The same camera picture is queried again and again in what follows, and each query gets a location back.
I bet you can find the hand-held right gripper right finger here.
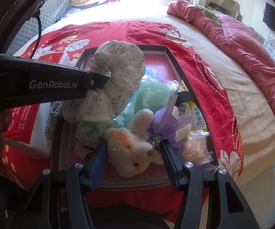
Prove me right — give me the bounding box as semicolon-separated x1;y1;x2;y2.
160;141;262;229

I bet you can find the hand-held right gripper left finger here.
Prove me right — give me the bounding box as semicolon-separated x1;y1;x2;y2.
24;139;108;229

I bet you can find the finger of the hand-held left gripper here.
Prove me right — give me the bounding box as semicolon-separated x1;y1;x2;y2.
79;70;111;92

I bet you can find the white floral fabric scrunchie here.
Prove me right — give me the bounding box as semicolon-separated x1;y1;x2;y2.
62;40;146;124

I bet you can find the orange sponge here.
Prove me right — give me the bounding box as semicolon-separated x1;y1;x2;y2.
182;131;215;167

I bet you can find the white plush bunny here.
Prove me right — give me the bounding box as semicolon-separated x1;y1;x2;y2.
103;109;167;178

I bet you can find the teal patterned tissue pack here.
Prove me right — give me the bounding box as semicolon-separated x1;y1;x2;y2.
77;105;138;146

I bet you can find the purple ribbon sachet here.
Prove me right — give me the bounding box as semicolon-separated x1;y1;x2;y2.
148;95;193;151

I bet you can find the yellow white barcode packet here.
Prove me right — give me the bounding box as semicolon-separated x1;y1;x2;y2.
178;80;211;134

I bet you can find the red tissue pack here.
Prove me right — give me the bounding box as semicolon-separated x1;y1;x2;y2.
2;52;69;159

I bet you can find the green sponge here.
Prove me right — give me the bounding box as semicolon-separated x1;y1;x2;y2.
133;75;176;115

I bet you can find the grey tray with pink print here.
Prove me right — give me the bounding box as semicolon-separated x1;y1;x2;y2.
50;44;220;191

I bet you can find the red floral blanket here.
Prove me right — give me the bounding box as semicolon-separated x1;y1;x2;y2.
0;20;244;214

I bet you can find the dark floral pillow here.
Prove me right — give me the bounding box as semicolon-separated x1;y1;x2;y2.
59;6;82;19

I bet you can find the grey quilted headboard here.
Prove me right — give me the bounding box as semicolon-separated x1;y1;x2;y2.
6;0;71;58

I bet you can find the cream bed sheet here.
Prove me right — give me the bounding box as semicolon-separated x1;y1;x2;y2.
13;0;275;186

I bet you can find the green cloth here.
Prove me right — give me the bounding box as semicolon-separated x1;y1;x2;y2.
195;3;221;27

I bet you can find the pink quilt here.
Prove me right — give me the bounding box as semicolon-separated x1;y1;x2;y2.
167;0;275;131

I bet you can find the white ornate mirror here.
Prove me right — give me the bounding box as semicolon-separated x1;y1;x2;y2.
220;0;240;17

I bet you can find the black cable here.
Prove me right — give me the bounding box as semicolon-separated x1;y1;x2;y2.
31;10;42;59

